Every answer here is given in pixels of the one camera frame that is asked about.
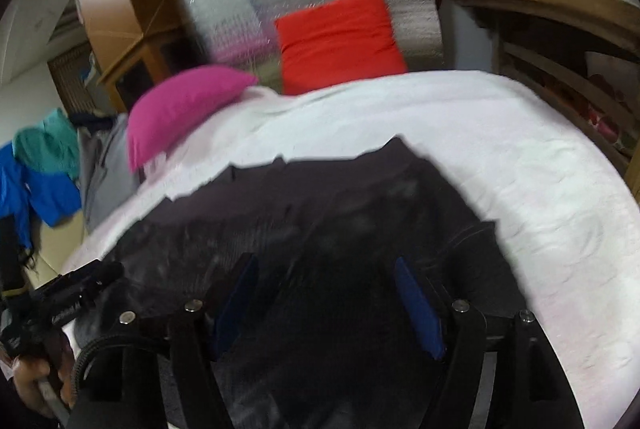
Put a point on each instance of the wooden shelf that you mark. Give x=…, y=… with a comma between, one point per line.
x=550, y=4

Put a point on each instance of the white fleece blanket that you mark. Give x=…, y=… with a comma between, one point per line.
x=525, y=159

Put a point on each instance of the grey garment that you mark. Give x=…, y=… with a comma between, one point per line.
x=107, y=179

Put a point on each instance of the person's left hand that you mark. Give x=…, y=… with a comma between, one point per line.
x=30, y=384

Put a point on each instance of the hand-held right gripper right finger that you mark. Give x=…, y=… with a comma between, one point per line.
x=420, y=309

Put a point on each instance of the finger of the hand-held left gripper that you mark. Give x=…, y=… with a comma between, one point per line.
x=102, y=276

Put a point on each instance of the blue jacket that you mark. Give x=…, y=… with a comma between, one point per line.
x=50, y=199

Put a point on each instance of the slatted wooden door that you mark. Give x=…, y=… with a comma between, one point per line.
x=70, y=79

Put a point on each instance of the black puffer jacket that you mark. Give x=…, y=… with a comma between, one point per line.
x=325, y=219

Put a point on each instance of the pink pillow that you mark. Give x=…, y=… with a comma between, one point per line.
x=185, y=109

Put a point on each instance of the teal jacket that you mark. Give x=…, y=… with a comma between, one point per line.
x=45, y=144

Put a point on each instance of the red pillow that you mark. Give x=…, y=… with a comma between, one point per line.
x=335, y=44

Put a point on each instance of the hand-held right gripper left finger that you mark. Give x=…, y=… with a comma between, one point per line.
x=235, y=299

